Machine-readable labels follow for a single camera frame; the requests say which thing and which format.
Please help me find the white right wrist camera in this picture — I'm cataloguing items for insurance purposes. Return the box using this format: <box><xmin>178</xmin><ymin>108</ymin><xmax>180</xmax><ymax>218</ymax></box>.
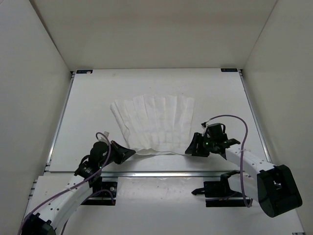
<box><xmin>201</xmin><ymin>119</ymin><xmax>211</xmax><ymax>130</ymax></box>

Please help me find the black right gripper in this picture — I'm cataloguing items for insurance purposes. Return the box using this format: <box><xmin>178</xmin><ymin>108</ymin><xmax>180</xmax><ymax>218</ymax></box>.
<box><xmin>185</xmin><ymin>133</ymin><xmax>216</xmax><ymax>157</ymax></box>

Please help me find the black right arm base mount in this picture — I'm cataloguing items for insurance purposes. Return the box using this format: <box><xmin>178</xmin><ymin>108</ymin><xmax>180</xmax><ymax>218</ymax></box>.
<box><xmin>191</xmin><ymin>170</ymin><xmax>246</xmax><ymax>208</ymax></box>

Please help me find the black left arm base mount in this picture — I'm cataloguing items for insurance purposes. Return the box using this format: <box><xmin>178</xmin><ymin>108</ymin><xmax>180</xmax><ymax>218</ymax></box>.
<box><xmin>82</xmin><ymin>178</ymin><xmax>118</xmax><ymax>206</ymax></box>

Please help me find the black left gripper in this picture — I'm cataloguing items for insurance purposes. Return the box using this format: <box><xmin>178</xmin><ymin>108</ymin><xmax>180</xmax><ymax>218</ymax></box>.
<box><xmin>100</xmin><ymin>139</ymin><xmax>136</xmax><ymax>166</ymax></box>

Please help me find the left blue corner label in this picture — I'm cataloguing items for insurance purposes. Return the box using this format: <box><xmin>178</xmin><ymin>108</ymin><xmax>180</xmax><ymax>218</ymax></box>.
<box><xmin>76</xmin><ymin>70</ymin><xmax>93</xmax><ymax>74</ymax></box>

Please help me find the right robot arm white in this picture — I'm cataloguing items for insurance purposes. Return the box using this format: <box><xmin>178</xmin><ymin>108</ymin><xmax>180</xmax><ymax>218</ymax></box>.
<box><xmin>185</xmin><ymin>123</ymin><xmax>303</xmax><ymax>217</ymax></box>

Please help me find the blue corner label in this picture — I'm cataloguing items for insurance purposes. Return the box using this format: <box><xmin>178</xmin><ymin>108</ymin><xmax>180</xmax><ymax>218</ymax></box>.
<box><xmin>221</xmin><ymin>68</ymin><xmax>238</xmax><ymax>72</ymax></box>
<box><xmin>76</xmin><ymin>70</ymin><xmax>93</xmax><ymax>74</ymax></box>

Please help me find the aluminium right side rail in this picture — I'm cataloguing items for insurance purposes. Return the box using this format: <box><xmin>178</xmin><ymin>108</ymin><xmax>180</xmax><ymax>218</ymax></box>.
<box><xmin>239</xmin><ymin>69</ymin><xmax>272</xmax><ymax>163</ymax></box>

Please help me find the aluminium left side rail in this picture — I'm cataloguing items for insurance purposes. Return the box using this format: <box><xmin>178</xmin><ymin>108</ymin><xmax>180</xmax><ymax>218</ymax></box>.
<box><xmin>44</xmin><ymin>71</ymin><xmax>76</xmax><ymax>172</ymax></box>

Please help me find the right blue corner label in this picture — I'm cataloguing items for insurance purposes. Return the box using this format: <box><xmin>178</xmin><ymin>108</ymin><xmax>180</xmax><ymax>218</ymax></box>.
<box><xmin>221</xmin><ymin>68</ymin><xmax>238</xmax><ymax>72</ymax></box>

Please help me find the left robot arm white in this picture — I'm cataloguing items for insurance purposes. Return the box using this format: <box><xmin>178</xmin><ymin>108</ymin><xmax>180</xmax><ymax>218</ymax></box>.
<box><xmin>18</xmin><ymin>141</ymin><xmax>136</xmax><ymax>235</ymax></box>

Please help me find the white pleated skirt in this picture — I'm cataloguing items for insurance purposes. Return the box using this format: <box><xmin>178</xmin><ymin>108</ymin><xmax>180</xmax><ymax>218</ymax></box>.
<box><xmin>110</xmin><ymin>94</ymin><xmax>195</xmax><ymax>155</ymax></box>

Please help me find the aluminium table front rail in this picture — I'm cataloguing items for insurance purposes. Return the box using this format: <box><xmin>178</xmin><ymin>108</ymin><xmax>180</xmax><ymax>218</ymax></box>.
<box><xmin>44</xmin><ymin>170</ymin><xmax>277</xmax><ymax>179</ymax></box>

